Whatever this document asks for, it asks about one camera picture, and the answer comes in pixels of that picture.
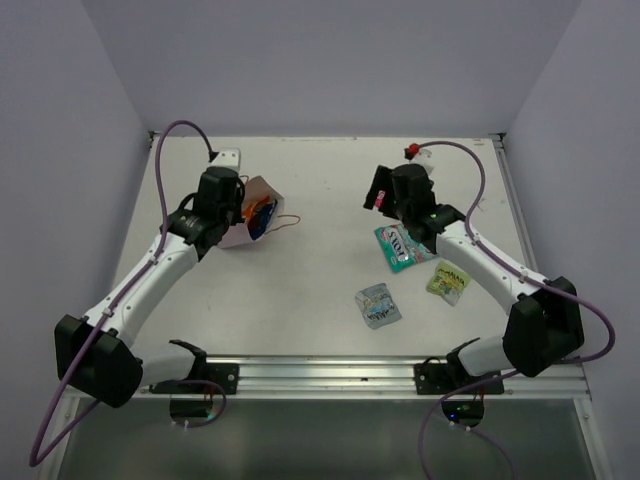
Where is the pink snack packet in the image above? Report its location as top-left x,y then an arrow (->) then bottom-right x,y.
374,190 -> 386,210

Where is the orange fruit candy packet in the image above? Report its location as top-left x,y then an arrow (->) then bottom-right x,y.
242,196 -> 271,222

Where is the green red candy packet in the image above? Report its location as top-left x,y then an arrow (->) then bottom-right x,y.
374,224 -> 436,273

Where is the lilac paper bag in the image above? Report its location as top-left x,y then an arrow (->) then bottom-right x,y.
217,176 -> 301,249

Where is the blue Burts chips bag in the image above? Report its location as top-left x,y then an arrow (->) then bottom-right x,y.
247,199 -> 278,241

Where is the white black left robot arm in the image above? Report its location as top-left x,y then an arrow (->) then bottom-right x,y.
54,166 -> 245,408

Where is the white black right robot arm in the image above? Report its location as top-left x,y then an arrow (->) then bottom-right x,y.
364,163 -> 584,393

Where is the yellow green snack packet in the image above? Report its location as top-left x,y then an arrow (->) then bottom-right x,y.
426,261 -> 471,306

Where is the silver blue snack packet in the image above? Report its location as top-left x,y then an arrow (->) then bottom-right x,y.
355,283 -> 402,330

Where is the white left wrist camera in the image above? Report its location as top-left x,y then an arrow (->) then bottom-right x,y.
208,148 -> 241,173

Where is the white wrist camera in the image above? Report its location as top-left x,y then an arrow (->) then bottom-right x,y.
208,148 -> 241,173
404,143 -> 433,170

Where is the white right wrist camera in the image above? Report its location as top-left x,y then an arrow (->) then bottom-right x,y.
404,143 -> 433,170

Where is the aluminium right side rail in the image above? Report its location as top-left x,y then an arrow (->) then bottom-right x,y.
489,133 -> 540,271

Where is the aluminium rail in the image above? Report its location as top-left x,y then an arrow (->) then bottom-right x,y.
489,133 -> 540,271
67,353 -> 586,401

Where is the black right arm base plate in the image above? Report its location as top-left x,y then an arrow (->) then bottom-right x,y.
413,357 -> 501,395

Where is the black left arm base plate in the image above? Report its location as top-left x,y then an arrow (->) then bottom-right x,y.
176,362 -> 239,396

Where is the aluminium front rail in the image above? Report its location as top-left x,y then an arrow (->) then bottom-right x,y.
67,353 -> 586,401

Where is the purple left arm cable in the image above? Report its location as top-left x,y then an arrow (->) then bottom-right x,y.
29,120 -> 229,467

